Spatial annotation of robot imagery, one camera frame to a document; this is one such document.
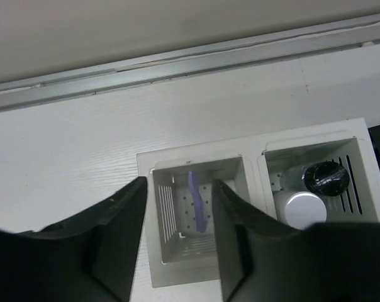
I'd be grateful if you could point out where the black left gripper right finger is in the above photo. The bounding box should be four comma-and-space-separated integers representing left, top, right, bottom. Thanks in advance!
211, 178, 304, 302

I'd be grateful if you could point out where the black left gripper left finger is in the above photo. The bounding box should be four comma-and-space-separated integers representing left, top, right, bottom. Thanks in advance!
16, 176, 148, 302

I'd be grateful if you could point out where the green white tube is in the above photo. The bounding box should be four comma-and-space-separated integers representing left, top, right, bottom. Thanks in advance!
273, 191, 327, 230

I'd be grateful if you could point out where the purple eyebrow razor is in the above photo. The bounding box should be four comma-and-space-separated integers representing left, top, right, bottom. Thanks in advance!
187, 171, 208, 233

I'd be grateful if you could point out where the clear bottle black cap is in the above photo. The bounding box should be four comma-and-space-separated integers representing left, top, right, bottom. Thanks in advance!
280, 161, 350, 197

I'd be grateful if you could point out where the white slotted organizer box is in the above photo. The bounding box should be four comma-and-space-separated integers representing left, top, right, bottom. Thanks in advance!
137, 118, 380, 288

